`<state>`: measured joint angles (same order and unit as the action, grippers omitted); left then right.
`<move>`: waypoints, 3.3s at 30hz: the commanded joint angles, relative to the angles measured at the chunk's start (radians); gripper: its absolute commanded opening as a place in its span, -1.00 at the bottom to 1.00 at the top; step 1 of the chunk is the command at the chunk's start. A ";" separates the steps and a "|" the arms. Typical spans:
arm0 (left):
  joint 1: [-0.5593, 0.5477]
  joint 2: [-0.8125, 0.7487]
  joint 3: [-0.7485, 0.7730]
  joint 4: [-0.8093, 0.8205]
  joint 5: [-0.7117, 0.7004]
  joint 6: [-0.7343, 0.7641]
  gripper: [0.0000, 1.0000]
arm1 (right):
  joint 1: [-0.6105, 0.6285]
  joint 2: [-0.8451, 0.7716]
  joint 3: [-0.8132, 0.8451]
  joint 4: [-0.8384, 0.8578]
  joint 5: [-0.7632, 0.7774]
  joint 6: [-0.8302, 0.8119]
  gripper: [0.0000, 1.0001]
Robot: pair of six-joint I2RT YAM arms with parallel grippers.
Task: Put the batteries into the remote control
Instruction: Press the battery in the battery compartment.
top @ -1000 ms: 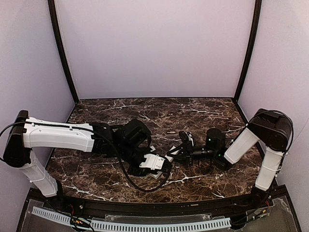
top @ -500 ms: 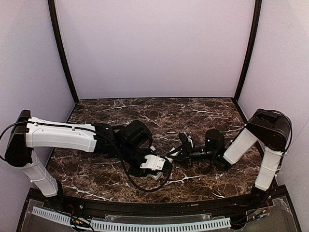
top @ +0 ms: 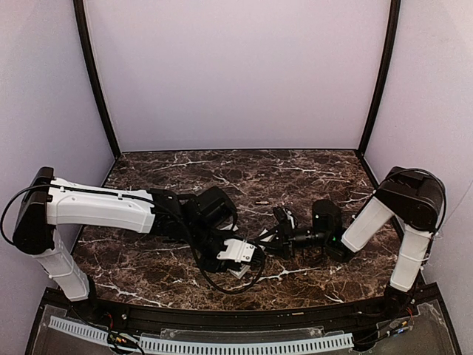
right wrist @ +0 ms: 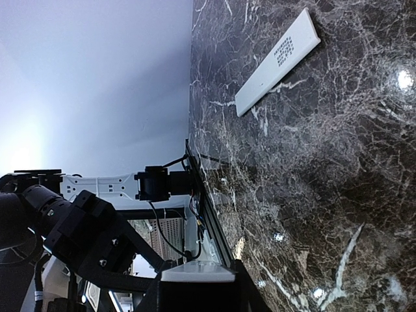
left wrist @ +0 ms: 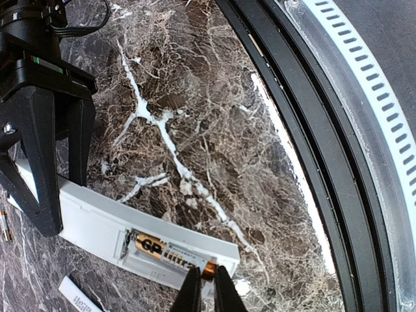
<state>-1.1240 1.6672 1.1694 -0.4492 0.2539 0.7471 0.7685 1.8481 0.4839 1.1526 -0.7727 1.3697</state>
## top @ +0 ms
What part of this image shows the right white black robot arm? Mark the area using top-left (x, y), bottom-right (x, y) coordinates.
top-left (255, 166), bottom-right (446, 317)

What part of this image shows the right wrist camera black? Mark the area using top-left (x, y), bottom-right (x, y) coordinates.
top-left (273, 206), bottom-right (297, 229)

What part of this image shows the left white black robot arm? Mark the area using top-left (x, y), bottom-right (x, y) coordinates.
top-left (1, 166), bottom-right (265, 302)

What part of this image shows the black front rail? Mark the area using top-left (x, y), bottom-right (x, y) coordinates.
top-left (44, 286), bottom-right (426, 336)

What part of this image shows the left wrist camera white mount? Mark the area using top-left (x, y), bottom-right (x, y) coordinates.
top-left (217, 238), bottom-right (256, 263)

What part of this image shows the black frame post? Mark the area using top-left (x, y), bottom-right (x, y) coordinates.
top-left (358, 0), bottom-right (401, 156)
top-left (72, 0), bottom-right (121, 160)

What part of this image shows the left black camera cable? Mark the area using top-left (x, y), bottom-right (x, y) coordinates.
top-left (147, 206), bottom-right (266, 295)

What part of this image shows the left black frame post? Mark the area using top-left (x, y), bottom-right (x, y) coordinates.
top-left (72, 0), bottom-right (121, 160)

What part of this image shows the right black frame post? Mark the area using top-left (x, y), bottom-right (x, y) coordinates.
top-left (358, 0), bottom-right (401, 156)

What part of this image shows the white remote control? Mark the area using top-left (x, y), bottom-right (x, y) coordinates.
top-left (228, 234), bottom-right (274, 280)

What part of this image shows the white slotted cable duct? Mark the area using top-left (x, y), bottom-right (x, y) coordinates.
top-left (48, 316), bottom-right (354, 354)

